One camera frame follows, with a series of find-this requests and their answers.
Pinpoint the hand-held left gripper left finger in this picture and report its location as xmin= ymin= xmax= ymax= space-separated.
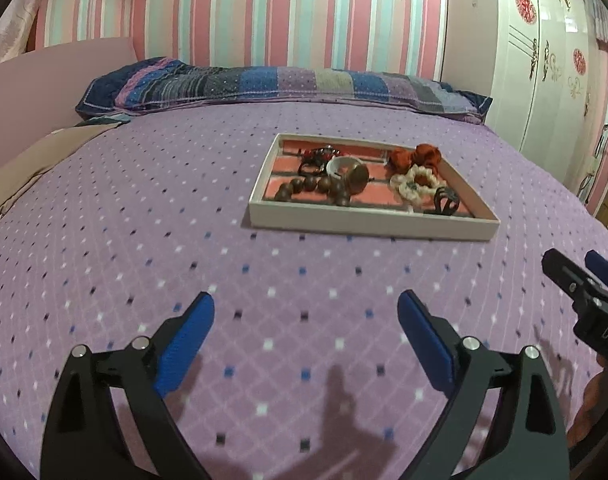
xmin=40 ymin=291 xmax=215 ymax=480

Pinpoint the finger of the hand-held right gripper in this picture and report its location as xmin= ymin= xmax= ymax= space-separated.
xmin=585 ymin=251 xmax=608 ymax=301
xmin=542 ymin=249 xmax=608 ymax=312

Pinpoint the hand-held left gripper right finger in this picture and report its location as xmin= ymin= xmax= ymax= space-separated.
xmin=397 ymin=290 xmax=569 ymax=480

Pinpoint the white tray with brick lining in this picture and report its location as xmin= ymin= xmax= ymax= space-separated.
xmin=242 ymin=133 xmax=500 ymax=242

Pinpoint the dark claw hair clip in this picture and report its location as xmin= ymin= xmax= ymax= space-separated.
xmin=433 ymin=187 xmax=460 ymax=217

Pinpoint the cream fuzzy scrunchie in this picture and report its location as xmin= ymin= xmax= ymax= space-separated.
xmin=389 ymin=165 xmax=438 ymax=204

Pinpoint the orange scrunchie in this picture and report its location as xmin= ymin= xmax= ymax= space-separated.
xmin=388 ymin=143 xmax=443 ymax=172

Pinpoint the white and bronze bangle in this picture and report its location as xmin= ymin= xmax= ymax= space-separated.
xmin=325 ymin=156 xmax=371 ymax=195

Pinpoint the brown wooden bead bracelet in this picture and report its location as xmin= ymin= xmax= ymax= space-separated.
xmin=275 ymin=174 xmax=352 ymax=207

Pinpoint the person's right hand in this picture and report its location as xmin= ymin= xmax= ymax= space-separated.
xmin=568 ymin=374 xmax=608 ymax=461

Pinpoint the purple dotted bedspread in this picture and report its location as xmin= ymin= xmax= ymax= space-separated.
xmin=0 ymin=100 xmax=608 ymax=480

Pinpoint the white wardrobe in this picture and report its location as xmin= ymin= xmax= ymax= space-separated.
xmin=492 ymin=0 xmax=608 ymax=203

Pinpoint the beige bed sheet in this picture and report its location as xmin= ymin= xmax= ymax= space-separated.
xmin=0 ymin=122 xmax=116 ymax=235

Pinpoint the pink window curtain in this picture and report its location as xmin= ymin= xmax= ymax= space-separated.
xmin=585 ymin=0 xmax=608 ymax=50

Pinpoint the patchwork pillow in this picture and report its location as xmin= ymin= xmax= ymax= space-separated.
xmin=75 ymin=57 xmax=493 ymax=125

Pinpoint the pink headboard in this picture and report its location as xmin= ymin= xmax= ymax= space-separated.
xmin=0 ymin=37 xmax=138 ymax=183

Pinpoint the pale patterned curtain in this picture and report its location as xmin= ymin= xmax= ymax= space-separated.
xmin=0 ymin=0 xmax=56 ymax=72

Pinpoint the black beaded hair tie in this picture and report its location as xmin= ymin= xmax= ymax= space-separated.
xmin=298 ymin=152 xmax=329 ymax=176

